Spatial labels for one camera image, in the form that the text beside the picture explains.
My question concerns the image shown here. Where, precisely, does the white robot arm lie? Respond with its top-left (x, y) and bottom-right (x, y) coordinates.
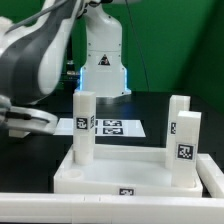
top-left (0, 0), bottom-right (131, 134)

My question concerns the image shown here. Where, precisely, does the white front fence bar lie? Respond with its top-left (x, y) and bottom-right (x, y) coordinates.
top-left (0, 193), bottom-right (224, 224)

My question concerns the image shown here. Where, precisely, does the white fence bar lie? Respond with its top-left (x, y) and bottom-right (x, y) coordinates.
top-left (0, 193), bottom-right (224, 224)
top-left (196, 154), bottom-right (224, 199)

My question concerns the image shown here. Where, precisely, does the white desk top panel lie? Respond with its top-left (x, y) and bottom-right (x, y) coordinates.
top-left (54, 144), bottom-right (203, 198)

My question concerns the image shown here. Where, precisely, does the white right fence bar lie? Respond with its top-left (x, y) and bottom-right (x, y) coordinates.
top-left (196, 154), bottom-right (224, 199)

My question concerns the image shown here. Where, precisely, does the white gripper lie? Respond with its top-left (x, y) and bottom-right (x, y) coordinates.
top-left (0, 106), bottom-right (58, 134)

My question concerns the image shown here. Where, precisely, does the white tag sheet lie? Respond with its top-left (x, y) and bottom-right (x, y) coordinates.
top-left (55, 118), bottom-right (145, 137)

